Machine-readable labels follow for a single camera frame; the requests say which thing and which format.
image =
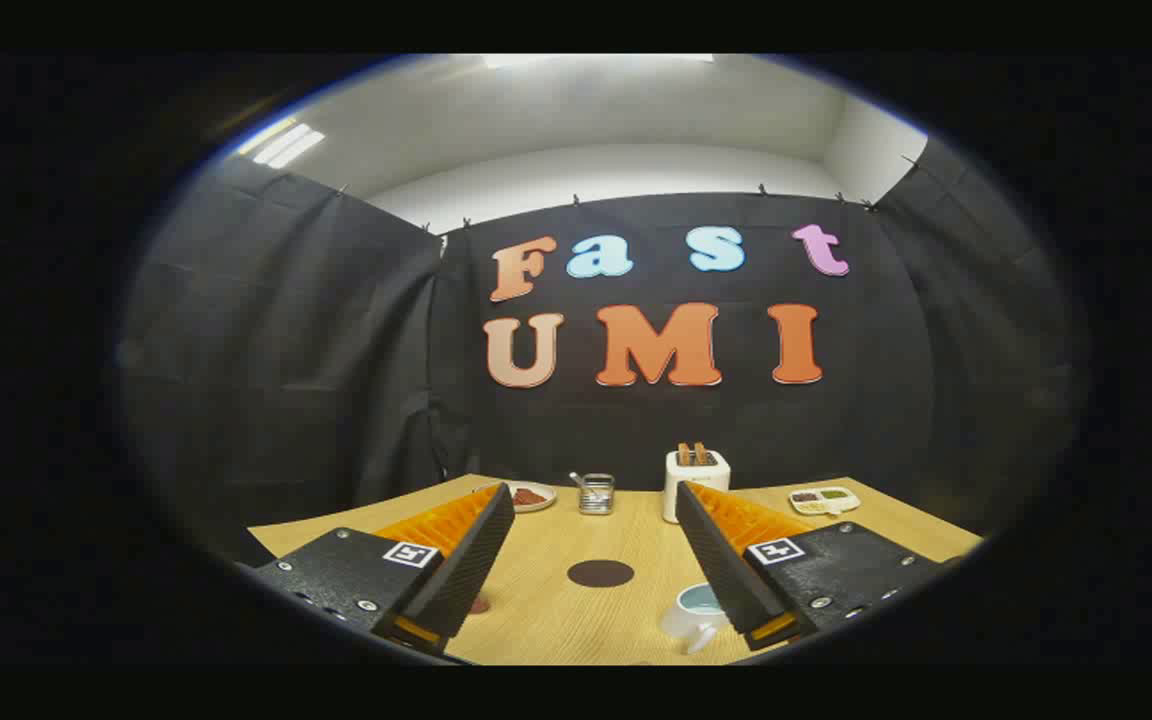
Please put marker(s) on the white cup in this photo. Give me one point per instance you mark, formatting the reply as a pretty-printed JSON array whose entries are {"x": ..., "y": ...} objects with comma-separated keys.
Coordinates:
[{"x": 686, "y": 615}]

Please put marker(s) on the black backdrop cloth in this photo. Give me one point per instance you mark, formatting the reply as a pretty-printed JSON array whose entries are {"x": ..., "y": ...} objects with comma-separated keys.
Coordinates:
[{"x": 336, "y": 350}]

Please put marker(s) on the wooden table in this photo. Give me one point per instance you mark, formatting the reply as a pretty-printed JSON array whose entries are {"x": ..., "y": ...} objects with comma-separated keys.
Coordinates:
[{"x": 596, "y": 625}]

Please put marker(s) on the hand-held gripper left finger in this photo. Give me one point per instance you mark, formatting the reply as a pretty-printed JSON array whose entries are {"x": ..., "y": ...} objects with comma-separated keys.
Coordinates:
[{"x": 466, "y": 575}]

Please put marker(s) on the dark brown round coaster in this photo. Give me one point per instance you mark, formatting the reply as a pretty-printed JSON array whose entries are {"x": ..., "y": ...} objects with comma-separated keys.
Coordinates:
[{"x": 601, "y": 573}]

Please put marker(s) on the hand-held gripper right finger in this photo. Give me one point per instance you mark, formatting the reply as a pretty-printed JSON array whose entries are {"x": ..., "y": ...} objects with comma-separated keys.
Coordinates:
[{"x": 726, "y": 575}]

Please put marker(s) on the striped ceiling light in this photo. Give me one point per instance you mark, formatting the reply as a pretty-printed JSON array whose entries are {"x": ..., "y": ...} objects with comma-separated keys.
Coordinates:
[{"x": 286, "y": 146}]

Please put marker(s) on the white divided dish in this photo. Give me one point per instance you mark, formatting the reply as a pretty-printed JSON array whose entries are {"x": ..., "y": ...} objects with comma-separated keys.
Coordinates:
[{"x": 824, "y": 499}]

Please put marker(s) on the white plate with red food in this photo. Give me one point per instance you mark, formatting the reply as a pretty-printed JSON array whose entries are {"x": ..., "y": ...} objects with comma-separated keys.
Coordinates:
[{"x": 534, "y": 497}]

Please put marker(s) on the white toaster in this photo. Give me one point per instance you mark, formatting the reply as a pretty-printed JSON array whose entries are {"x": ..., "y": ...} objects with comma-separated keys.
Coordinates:
[{"x": 708, "y": 470}]

